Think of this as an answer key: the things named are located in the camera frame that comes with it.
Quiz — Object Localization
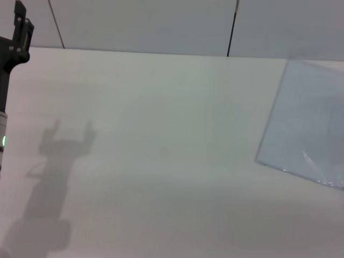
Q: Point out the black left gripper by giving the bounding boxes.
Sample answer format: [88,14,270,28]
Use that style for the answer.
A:
[0,0,35,114]

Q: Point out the clear document bag red zipper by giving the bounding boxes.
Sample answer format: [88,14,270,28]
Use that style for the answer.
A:
[254,59,344,191]

